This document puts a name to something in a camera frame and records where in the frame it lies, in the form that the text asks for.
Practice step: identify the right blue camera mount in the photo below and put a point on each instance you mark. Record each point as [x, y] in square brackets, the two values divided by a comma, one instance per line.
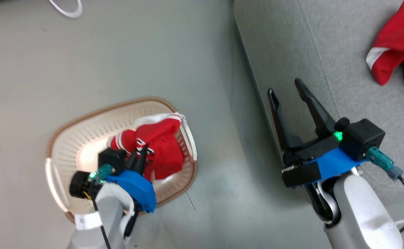
[337, 162]

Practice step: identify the left black camera box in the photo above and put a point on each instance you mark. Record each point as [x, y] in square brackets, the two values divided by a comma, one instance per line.
[111, 159]

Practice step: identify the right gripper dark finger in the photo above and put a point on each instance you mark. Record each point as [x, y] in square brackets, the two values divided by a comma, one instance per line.
[281, 128]
[318, 112]

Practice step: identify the red jersey with lettering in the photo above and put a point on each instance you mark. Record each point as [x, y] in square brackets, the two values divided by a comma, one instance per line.
[164, 148]

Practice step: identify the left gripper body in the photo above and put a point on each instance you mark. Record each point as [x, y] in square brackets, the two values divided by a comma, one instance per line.
[81, 185]

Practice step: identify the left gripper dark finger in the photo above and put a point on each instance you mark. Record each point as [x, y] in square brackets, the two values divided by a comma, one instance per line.
[141, 160]
[131, 160]

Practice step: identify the red garment with white band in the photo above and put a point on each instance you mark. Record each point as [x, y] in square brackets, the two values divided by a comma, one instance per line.
[399, 38]

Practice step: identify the beige plastic laundry basket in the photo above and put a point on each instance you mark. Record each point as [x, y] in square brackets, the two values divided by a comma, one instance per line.
[81, 138]

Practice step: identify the grey fabric sofa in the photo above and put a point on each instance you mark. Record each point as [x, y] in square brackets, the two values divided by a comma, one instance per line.
[326, 52]

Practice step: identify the black camera box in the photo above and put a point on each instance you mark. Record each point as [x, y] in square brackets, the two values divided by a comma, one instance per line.
[363, 138]
[111, 159]

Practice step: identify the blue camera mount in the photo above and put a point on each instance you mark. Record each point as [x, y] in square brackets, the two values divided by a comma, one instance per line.
[136, 188]
[337, 162]

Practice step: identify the right black camera box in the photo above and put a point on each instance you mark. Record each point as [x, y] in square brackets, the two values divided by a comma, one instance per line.
[363, 138]

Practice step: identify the left blue camera mount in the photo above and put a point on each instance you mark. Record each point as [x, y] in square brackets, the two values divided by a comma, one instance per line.
[136, 188]

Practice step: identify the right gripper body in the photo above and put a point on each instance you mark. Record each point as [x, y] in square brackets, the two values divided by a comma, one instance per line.
[309, 151]

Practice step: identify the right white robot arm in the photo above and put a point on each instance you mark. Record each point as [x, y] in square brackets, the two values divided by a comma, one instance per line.
[361, 214]

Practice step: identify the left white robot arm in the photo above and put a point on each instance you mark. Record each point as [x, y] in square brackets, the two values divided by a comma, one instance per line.
[113, 211]

